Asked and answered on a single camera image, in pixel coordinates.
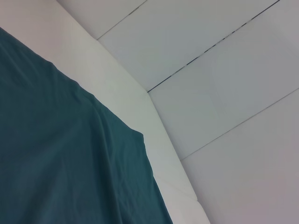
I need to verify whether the teal blue printed t-shirt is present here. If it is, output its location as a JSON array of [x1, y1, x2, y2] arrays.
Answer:
[[0, 27, 174, 224]]

